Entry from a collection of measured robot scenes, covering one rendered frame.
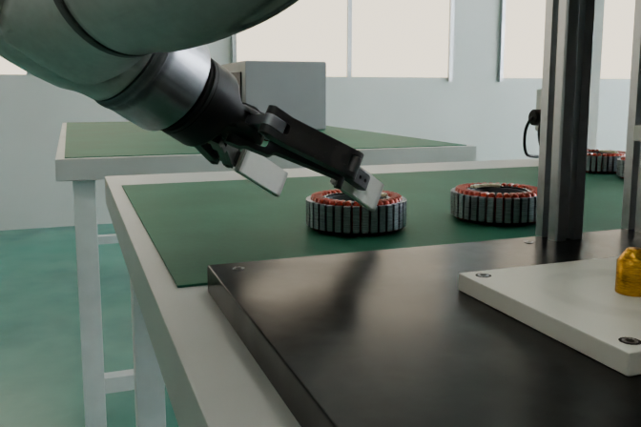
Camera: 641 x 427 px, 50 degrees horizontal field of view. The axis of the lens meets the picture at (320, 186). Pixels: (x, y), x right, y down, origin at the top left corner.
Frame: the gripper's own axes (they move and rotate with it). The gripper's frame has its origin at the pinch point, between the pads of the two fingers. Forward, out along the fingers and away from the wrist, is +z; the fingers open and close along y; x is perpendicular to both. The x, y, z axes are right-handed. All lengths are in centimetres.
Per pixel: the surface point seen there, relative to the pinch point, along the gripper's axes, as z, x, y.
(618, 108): 497, -280, 172
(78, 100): 147, -88, 376
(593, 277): -6.2, 5.9, -32.0
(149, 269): -14.3, 14.5, 2.1
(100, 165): 28, -8, 95
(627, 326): -13.2, 9.9, -36.8
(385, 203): 5.0, -0.8, -5.0
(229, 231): -1.8, 7.1, 8.8
